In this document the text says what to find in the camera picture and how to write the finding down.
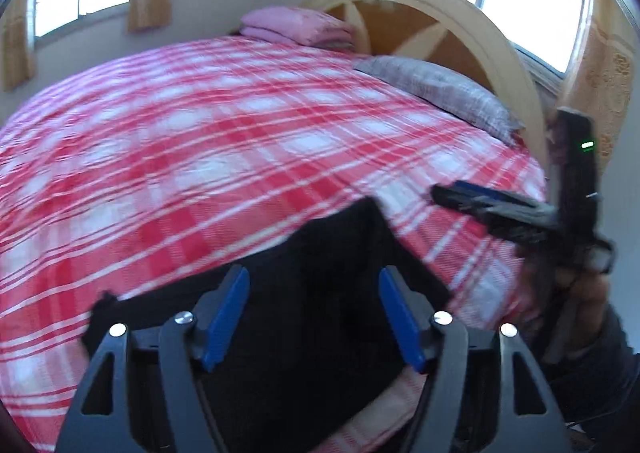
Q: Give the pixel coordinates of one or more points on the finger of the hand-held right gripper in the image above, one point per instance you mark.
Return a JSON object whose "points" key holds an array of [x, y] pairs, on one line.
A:
{"points": [[520, 233], [500, 203]]}

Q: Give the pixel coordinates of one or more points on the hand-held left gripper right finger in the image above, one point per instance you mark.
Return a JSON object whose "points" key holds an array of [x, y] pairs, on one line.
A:
{"points": [[400, 318]]}

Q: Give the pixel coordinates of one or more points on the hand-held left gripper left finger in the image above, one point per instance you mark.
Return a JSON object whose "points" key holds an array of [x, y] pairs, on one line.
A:
{"points": [[227, 313]]}

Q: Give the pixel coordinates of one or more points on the black pants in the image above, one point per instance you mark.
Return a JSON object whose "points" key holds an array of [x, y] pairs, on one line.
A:
{"points": [[320, 283]]}

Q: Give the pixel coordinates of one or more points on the person's right hand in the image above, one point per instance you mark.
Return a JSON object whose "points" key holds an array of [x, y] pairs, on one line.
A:
{"points": [[592, 298]]}

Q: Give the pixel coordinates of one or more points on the grey striped pillow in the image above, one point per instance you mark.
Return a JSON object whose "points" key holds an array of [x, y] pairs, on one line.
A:
{"points": [[440, 88]]}

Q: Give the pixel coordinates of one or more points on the red plaid bed sheet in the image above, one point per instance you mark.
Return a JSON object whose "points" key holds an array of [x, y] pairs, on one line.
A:
{"points": [[200, 133]]}

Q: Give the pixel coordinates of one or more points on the wooden headboard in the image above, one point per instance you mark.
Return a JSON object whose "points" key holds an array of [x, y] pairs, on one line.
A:
{"points": [[450, 8]]}

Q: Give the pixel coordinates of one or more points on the pink folded blanket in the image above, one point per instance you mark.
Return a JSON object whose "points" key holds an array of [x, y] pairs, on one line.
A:
{"points": [[295, 28]]}

